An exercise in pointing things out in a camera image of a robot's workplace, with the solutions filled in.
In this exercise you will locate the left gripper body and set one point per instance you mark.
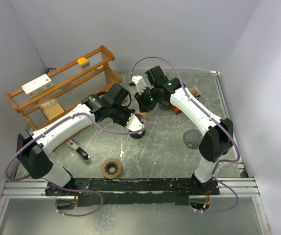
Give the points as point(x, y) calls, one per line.
point(121, 115)

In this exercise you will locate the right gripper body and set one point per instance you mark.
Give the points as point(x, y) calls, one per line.
point(149, 98)

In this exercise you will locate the dark glass carafe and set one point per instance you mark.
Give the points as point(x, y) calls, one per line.
point(138, 135)

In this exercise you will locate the orange coffee filter box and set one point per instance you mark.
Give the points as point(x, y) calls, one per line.
point(195, 92)

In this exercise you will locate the clear glass ribbed dripper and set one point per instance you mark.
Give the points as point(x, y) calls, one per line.
point(192, 138)

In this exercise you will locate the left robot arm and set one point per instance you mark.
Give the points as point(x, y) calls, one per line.
point(33, 149)

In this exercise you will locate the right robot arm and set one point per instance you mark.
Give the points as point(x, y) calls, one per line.
point(217, 133)

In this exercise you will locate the silver black coffee scoop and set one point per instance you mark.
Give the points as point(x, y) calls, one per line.
point(79, 151)

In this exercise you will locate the grey glass carafe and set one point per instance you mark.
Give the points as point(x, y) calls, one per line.
point(164, 106)

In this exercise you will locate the orange wooden rack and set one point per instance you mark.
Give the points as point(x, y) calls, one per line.
point(72, 83)

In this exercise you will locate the orange grey small box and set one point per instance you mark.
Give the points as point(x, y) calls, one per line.
point(83, 62)

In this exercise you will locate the white flat box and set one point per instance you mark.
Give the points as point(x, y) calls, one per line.
point(37, 86)

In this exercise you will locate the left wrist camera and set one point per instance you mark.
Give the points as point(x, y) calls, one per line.
point(134, 124)

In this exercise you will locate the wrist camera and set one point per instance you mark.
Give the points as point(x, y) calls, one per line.
point(139, 83)
point(134, 124)

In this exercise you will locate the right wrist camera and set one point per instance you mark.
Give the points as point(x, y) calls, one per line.
point(139, 83)

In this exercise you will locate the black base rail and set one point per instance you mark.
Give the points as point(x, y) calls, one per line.
point(136, 191)

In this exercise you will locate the aluminium frame rail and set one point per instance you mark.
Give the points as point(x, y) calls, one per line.
point(29, 188)

